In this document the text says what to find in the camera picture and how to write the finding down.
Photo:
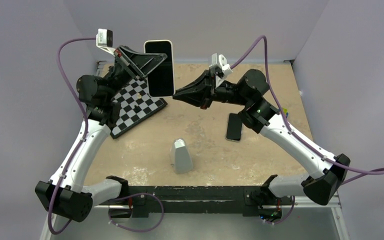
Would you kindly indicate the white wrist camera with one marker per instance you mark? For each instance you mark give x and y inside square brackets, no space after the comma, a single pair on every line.
[220,64]
[104,40]

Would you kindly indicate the black smartphone on table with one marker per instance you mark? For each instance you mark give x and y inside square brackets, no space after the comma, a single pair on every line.
[234,128]

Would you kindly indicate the grey tapered block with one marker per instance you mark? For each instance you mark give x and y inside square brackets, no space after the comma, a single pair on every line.
[181,160]

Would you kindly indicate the white phone case with phone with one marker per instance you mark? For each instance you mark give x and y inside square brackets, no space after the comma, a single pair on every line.
[161,81]

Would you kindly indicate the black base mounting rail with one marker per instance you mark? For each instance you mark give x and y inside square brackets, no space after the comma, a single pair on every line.
[248,200]

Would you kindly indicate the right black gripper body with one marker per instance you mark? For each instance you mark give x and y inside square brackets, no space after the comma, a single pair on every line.
[214,93]

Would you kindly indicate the colourful toy car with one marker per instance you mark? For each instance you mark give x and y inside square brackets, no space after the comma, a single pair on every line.
[285,112]

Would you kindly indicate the black white chessboard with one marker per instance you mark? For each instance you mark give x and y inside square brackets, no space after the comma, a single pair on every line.
[136,106]

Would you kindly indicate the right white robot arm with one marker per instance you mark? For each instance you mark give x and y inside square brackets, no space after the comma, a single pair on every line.
[323,176]

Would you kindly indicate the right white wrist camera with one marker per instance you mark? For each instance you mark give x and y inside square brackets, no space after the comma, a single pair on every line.
[220,64]

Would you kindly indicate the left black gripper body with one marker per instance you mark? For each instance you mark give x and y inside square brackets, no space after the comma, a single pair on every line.
[119,55]

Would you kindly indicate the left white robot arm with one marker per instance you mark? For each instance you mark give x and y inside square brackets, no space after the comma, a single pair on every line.
[65,193]

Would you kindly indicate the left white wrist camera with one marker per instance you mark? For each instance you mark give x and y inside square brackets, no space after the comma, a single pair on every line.
[104,40]

